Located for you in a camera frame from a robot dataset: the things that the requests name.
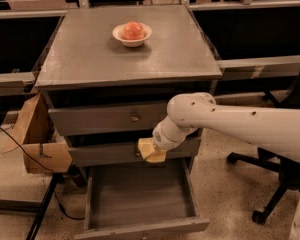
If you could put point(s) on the grey middle drawer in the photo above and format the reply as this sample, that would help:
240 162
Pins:
126 152

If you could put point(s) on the white bowl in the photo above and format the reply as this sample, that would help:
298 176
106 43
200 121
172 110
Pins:
118 35

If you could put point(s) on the grey open bottom drawer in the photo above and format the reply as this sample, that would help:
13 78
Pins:
140 201

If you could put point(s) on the brown cardboard box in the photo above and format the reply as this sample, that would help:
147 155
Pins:
44 150

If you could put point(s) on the grey drawer cabinet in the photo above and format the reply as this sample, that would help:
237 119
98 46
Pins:
87 66

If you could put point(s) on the black office chair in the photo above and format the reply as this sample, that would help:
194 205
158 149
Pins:
287 170

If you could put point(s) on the yellow sponge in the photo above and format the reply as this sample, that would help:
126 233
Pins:
157 157

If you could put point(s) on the grey top drawer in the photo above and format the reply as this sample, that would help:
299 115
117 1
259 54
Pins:
108 118

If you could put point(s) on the black stand leg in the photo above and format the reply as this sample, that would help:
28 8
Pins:
55 180

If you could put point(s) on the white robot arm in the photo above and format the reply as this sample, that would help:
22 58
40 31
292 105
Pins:
275 131

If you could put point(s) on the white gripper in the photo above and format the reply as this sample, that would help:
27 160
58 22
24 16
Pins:
160 139

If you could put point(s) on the red apple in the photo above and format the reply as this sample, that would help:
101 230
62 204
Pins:
133 31

